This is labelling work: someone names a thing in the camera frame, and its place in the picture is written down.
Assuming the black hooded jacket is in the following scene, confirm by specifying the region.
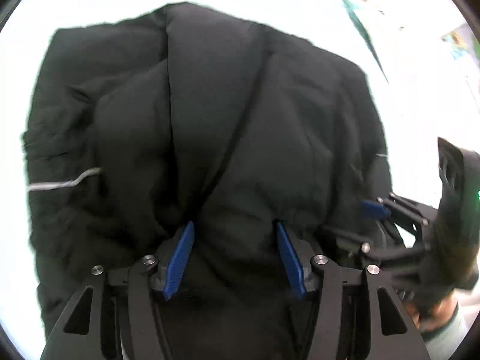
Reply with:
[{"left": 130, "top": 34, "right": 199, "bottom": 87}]
[{"left": 24, "top": 3, "right": 391, "bottom": 341}]

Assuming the person's right hand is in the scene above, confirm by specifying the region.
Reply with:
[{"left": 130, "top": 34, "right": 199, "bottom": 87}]
[{"left": 403, "top": 292, "right": 458, "bottom": 332}]

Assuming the mint green bed sheet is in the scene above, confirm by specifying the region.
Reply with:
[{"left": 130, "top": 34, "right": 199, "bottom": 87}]
[{"left": 1, "top": 0, "right": 479, "bottom": 359}]

